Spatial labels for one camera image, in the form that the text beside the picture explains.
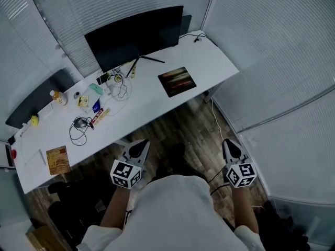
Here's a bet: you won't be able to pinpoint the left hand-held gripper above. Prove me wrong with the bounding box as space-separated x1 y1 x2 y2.
110 139 151 191

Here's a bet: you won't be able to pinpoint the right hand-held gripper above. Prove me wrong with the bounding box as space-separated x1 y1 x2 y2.
222 138 258 189

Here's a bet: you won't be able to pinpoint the dark streaked mouse pad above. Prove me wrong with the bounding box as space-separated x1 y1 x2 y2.
158 66 197 98

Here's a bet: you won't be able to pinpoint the person's left forearm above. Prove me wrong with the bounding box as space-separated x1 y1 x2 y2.
100 186 131 230

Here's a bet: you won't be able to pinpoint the person's right forearm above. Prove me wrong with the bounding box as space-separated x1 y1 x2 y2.
230 185 260 233

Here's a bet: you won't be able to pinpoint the brown patterned pad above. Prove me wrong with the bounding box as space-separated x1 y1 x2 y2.
46 145 72 176

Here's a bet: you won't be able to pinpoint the white desk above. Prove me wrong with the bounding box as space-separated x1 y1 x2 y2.
10 30 240 195

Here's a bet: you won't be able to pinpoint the person's dark legs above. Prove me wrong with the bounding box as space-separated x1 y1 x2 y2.
156 142 208 183

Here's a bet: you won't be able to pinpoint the black office chair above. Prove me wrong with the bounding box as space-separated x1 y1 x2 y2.
48 176 119 246

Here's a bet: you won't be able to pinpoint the yellow flat bar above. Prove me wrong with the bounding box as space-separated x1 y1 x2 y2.
94 108 111 126

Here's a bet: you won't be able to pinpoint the red snack bar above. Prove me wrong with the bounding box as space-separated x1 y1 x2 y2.
90 108 104 124

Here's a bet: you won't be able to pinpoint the person's white shirt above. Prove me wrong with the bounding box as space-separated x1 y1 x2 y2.
77 175 265 251

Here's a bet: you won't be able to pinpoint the black bag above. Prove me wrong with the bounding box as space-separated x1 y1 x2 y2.
253 200 312 251

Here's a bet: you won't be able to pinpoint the translucent storage box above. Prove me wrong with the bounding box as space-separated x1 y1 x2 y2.
269 196 335 247

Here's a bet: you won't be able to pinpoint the yellow card packet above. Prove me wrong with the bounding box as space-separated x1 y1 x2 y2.
76 95 91 108

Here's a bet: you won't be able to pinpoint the teal tissue pack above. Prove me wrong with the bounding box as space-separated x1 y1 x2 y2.
88 83 104 96

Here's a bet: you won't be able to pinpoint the clear plastic ruler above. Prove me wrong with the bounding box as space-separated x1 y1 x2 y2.
24 149 47 167

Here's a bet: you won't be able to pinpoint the black phone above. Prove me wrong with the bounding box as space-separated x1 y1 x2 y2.
96 72 111 86

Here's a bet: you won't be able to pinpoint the orange drink bottle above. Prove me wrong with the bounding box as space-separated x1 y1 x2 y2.
49 89 69 106

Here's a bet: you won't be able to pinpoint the cardboard box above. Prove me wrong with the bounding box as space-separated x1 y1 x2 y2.
25 224 65 251

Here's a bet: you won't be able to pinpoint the dark grey panel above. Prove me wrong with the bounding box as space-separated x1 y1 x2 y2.
5 69 77 130

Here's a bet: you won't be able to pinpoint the black curved monitor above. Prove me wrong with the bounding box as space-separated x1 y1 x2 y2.
84 5 184 78

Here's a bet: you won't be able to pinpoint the black panel behind monitor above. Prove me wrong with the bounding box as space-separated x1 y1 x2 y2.
180 14 193 37

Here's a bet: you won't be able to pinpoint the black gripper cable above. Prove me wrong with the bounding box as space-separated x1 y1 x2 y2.
207 166 231 196

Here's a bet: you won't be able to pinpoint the white floor cable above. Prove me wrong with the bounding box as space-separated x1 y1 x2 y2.
210 98 226 141

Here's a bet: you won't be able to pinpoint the grey mouse with black cable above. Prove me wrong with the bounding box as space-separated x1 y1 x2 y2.
69 116 95 147

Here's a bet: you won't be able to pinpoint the white charger with cable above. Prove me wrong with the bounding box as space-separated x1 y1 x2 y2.
102 69 135 116

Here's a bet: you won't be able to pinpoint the black desk cable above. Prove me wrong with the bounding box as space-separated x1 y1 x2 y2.
178 32 218 47

